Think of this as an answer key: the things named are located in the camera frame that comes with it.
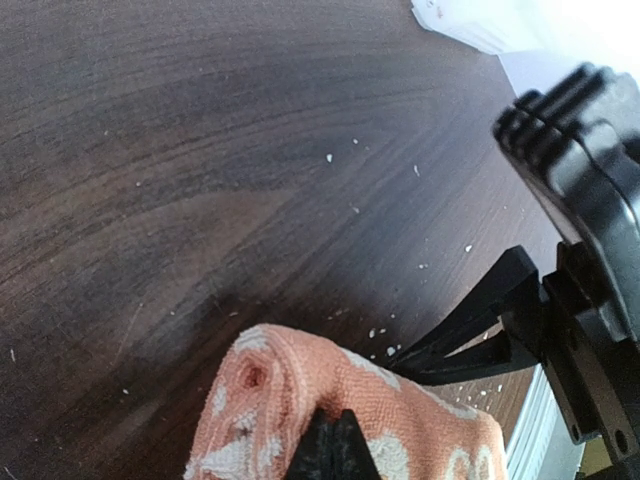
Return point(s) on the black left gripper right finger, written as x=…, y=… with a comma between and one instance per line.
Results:
x=352, y=458

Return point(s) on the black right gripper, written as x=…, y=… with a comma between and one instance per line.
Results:
x=576, y=147

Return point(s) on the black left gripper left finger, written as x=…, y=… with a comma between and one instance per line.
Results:
x=312, y=459

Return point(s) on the orange bunny towel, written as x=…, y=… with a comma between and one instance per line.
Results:
x=274, y=378

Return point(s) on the white perforated plastic basket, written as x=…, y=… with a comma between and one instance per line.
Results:
x=491, y=27

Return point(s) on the front aluminium rail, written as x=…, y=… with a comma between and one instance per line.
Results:
x=540, y=446

